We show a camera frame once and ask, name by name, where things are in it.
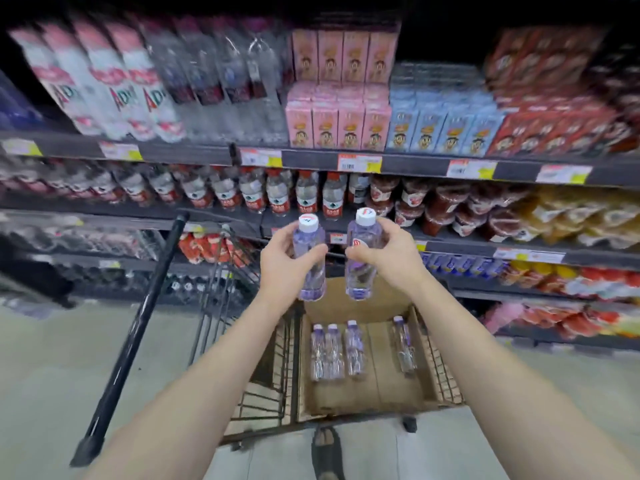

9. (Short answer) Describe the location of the person's left hand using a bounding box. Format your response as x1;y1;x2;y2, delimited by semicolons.
259;222;330;316

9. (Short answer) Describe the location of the person's right hand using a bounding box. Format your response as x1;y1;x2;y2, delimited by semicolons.
345;217;433;298

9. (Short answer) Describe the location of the dark grey metal shelf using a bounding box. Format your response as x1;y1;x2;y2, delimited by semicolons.
0;0;640;353

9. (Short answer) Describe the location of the brown cardboard box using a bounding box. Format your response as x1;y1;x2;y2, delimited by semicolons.
298;277;466;423

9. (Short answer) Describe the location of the person's left forearm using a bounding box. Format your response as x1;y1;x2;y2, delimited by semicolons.
82;294;296;480

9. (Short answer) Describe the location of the person's right forearm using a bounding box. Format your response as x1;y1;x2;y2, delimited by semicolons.
409;274;640;480

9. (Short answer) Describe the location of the person's dark right sandal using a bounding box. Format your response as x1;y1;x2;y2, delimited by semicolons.
311;427;347;480

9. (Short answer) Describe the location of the group of dark red jars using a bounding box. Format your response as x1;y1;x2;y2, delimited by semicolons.
369;174;531;243

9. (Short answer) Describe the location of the group of red packaged bottles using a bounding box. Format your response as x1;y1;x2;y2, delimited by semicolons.
177;230;253;268

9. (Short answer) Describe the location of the row of red label bottles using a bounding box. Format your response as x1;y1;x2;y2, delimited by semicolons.
0;162;371;218

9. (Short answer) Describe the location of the group of dark capped bottles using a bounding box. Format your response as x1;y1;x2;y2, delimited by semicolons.
49;264;239;305

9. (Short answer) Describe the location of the stack of blue drink cartons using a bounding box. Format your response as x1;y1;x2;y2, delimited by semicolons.
385;62;506;158

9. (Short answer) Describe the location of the stack of pink drink cartons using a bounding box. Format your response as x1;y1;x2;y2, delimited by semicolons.
285;27;401;151

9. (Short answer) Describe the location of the row of clear plastic bottles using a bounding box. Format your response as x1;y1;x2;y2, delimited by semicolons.
0;214;166;261

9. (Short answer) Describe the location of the stack of red drink cartons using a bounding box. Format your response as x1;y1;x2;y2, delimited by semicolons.
485;27;640;158

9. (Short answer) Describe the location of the group of maroon label bottles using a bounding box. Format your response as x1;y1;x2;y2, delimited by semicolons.
139;17;293;141

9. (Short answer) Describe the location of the group of white pink bottles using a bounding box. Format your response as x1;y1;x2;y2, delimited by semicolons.
9;22;187;143

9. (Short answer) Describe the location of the black wire shopping cart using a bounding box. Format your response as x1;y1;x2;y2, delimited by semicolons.
69;209;466;468

